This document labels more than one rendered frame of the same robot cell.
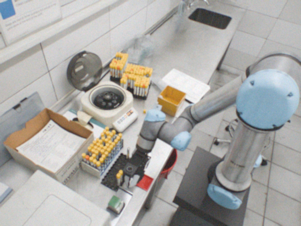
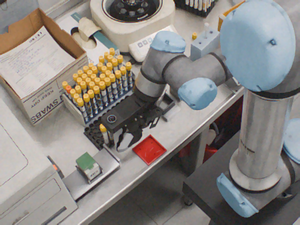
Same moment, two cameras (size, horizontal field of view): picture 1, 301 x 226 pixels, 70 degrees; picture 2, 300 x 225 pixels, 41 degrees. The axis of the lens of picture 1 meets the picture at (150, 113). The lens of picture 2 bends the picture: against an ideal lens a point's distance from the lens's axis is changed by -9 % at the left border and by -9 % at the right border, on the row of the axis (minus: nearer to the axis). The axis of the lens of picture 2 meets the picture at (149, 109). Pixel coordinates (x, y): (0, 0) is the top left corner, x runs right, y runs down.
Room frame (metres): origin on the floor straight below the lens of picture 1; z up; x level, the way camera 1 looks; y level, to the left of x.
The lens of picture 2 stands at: (-0.01, -0.30, 1.95)
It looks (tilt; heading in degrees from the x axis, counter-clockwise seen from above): 58 degrees down; 31
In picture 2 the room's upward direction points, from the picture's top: 4 degrees counter-clockwise
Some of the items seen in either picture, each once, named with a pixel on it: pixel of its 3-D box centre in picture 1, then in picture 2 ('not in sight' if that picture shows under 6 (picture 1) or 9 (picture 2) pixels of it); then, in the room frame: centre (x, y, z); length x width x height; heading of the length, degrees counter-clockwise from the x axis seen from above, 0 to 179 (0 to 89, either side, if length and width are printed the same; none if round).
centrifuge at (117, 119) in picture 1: (110, 106); (135, 16); (0.83, 0.23, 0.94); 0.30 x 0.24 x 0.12; 60
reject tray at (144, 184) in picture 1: (144, 181); (149, 149); (0.44, -0.02, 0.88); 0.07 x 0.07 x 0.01; 69
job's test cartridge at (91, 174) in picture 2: (115, 205); (88, 167); (0.30, 0.08, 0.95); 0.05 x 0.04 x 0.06; 69
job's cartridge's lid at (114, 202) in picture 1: (115, 202); (86, 162); (0.30, 0.08, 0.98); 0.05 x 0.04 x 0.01; 69
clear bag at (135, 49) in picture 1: (133, 49); not in sight; (1.38, 0.19, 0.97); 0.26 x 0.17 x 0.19; 175
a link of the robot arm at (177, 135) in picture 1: (176, 133); (196, 80); (0.51, -0.11, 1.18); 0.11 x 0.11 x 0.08; 61
